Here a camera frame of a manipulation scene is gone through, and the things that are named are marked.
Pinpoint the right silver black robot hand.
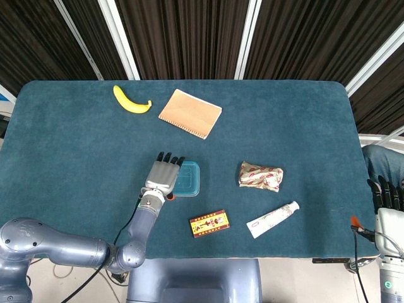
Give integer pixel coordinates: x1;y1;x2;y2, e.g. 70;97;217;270
350;175;404;257

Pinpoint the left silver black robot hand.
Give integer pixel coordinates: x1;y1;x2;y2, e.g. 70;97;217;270
145;151;187;201

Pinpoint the blue plastic tray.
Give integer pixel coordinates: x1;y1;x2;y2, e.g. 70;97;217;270
172;160;201;198

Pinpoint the red yellow printed box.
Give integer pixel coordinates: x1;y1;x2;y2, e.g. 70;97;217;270
189;208;231;239

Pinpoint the tan spiral notebook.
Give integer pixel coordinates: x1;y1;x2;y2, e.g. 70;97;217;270
158;88;223;141

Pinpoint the yellow banana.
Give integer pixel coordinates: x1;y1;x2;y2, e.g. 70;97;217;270
112;85;153;114

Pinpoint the teal velvet table cloth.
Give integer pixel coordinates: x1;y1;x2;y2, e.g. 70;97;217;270
0;80;379;260

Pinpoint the paper wrapped food packet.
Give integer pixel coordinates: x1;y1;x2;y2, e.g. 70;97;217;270
238;160;284;193

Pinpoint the blue-grey robot torso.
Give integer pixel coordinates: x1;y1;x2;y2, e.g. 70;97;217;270
126;258;263;303

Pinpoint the white cream tube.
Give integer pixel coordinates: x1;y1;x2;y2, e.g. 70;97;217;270
246;201;300;239

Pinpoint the dark brown pleated curtain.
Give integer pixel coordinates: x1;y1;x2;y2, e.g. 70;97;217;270
0;0;404;135

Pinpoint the white panel with blue stripe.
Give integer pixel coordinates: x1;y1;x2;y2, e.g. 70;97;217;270
0;83;16;105

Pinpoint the grey braided hand cable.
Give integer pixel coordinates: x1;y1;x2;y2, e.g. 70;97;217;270
374;231;404;257

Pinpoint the black right hand cable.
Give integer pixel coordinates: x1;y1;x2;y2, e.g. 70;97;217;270
350;225;371;303

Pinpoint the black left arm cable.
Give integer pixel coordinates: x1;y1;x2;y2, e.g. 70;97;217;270
59;194;143;303

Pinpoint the white metal frame rail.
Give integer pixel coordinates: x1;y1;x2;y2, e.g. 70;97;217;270
358;126;404;148

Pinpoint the wide white frame post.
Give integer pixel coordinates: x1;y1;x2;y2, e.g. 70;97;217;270
234;0;265;80
345;23;404;97
97;0;141;81

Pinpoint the white looped floor cable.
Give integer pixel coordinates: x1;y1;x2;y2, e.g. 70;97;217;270
52;264;75;279

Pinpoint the thin grey frame post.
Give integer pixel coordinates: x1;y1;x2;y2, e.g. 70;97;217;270
52;0;104;81

